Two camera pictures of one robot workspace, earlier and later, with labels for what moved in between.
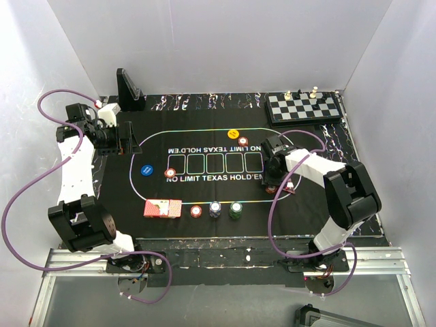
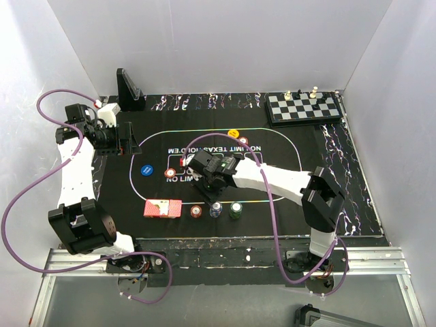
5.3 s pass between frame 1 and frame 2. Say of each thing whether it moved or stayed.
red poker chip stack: stayed
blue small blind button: stayed
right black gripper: moved
